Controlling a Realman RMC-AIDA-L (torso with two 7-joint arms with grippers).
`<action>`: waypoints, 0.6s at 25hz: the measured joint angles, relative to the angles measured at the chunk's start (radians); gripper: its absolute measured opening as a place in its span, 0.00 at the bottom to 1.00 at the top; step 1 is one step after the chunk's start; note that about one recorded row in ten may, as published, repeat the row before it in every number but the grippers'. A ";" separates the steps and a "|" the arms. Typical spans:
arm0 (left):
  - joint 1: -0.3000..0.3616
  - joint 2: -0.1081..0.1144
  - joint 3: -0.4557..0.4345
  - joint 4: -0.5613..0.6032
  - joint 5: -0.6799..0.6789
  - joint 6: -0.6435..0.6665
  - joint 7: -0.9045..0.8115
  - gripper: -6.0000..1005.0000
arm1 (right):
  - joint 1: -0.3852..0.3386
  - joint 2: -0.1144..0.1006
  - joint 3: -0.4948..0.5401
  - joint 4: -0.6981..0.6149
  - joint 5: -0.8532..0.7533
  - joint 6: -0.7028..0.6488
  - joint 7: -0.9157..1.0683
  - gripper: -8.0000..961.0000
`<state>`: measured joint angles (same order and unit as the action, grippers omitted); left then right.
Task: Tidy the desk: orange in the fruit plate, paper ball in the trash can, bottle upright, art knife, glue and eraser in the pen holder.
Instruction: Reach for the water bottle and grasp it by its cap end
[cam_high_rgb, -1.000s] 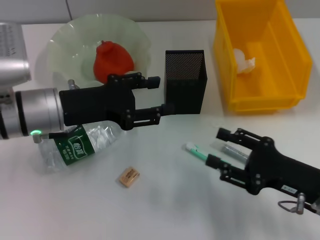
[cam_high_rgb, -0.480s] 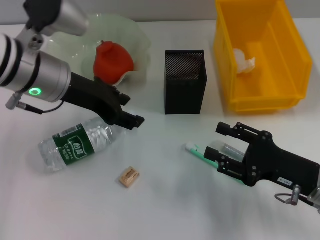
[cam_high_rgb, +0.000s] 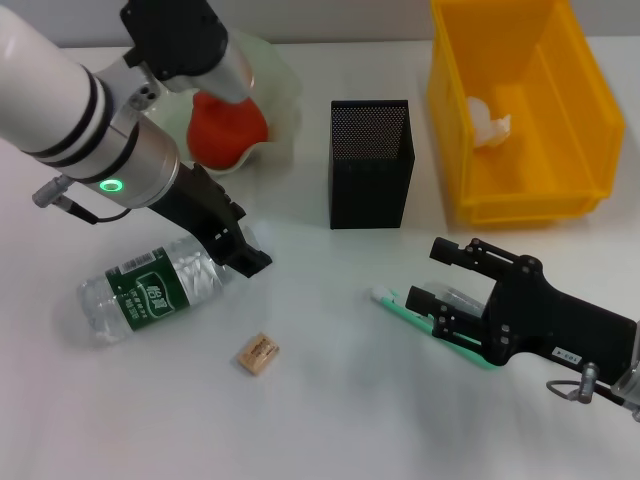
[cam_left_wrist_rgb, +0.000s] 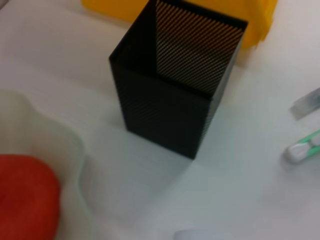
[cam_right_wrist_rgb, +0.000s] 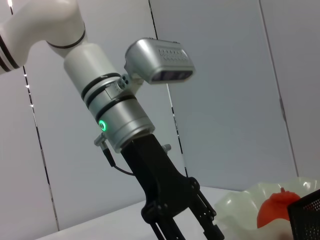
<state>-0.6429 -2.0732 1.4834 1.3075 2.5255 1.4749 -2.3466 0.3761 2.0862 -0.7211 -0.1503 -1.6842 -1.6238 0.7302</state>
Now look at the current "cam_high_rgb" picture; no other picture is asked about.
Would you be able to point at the black mesh pen holder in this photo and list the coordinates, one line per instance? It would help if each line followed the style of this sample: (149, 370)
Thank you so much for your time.
(367, 190)

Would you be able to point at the grey pen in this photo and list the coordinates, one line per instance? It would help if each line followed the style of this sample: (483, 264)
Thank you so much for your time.
(465, 302)

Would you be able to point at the white paper ball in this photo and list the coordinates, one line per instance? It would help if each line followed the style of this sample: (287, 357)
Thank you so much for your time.
(487, 125)

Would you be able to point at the mint green utility knife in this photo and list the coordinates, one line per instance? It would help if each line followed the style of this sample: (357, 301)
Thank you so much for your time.
(390, 300)

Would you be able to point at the orange knitted toy fruit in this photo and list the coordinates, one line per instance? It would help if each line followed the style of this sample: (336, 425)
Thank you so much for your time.
(225, 135)

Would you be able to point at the yellow plastic storage bin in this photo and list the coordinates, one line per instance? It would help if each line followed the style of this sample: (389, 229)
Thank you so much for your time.
(550, 125)

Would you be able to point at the wavy green glass fruit plate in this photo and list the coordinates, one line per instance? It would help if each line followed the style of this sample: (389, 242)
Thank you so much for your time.
(280, 75)

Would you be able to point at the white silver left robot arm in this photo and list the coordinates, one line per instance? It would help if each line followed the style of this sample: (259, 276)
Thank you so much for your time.
(45, 90)

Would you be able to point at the small wooden block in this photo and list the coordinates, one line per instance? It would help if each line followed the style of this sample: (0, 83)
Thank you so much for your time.
(257, 354)

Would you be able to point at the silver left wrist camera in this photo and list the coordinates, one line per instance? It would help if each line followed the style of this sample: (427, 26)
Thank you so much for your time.
(175, 40)

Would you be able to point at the clear water bottle green label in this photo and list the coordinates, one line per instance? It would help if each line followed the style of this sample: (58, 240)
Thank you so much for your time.
(150, 295)

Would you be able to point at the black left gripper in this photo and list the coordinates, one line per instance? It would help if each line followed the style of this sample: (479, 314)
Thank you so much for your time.
(200, 205)

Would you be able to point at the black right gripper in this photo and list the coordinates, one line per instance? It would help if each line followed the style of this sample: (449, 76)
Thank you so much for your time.
(540, 320)

